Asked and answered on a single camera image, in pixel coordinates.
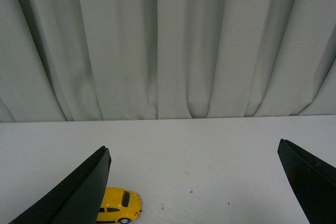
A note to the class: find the grey pleated curtain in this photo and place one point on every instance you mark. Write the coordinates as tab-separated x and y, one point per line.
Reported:
87	60

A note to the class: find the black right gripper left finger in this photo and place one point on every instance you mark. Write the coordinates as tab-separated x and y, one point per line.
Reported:
77	198

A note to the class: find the yellow beetle toy car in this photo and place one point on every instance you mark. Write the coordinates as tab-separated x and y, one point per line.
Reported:
119	206

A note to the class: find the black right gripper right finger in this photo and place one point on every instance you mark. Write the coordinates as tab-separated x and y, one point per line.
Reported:
312	181

